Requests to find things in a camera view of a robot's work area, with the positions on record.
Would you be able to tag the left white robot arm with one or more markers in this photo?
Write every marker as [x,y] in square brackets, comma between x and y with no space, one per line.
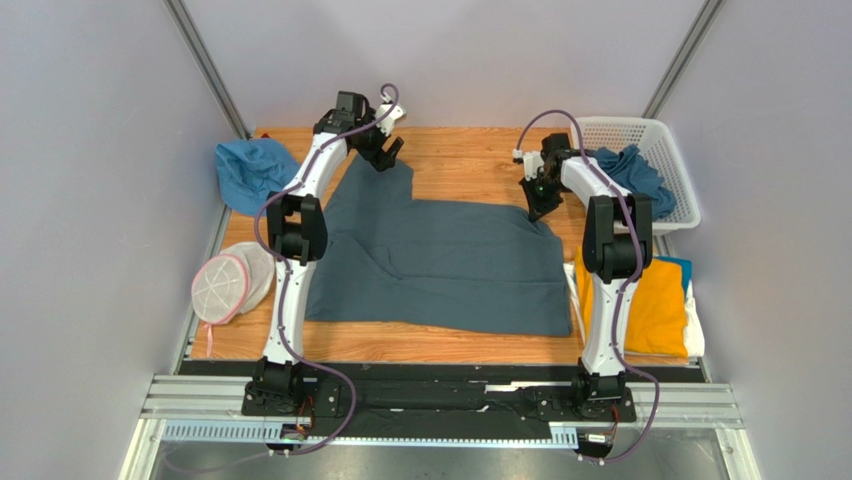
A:
[297,239]

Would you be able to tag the blue bucket hat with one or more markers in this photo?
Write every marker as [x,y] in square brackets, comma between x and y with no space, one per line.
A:
[249,170]

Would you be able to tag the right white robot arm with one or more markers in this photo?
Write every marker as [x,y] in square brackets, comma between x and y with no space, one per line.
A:
[615,251]

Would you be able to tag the right aluminium corner post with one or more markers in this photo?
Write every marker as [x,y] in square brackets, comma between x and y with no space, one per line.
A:
[701,25]

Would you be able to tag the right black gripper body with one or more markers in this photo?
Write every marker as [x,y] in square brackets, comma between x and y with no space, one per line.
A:
[536,187]

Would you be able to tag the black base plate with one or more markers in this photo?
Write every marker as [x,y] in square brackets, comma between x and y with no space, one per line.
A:
[429,402]

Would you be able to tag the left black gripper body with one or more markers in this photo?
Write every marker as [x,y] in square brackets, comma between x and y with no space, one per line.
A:
[370,145]

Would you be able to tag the aluminium frame rail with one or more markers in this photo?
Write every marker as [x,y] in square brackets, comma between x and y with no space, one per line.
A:
[667,406]

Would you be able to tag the white pink mesh laundry bag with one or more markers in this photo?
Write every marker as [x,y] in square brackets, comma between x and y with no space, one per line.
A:
[229,284]

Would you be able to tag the folded white t shirt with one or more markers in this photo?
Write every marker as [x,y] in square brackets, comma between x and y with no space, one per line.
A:
[695,326]

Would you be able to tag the aluminium corner post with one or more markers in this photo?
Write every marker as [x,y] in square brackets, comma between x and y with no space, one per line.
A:
[194,41]
[701,25]

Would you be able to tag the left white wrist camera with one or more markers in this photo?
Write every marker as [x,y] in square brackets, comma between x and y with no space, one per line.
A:
[388,115]

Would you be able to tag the white plastic basket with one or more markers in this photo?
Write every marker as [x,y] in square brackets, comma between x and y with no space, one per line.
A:
[658,147]

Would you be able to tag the grey-blue t shirt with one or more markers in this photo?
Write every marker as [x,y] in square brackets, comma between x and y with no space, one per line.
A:
[451,264]
[629,169]

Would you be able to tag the folded teal t shirt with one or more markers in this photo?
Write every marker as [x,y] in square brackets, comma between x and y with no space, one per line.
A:
[686,270]

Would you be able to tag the left aluminium corner post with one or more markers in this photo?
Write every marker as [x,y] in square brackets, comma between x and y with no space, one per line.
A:
[194,41]

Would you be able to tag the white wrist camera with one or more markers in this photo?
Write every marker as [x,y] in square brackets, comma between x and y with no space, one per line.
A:
[531,161]
[388,115]

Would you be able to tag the grey-blue t shirt in basket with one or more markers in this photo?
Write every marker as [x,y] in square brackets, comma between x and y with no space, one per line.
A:
[629,169]

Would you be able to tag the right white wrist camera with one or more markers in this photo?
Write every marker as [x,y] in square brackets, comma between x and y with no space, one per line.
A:
[531,161]

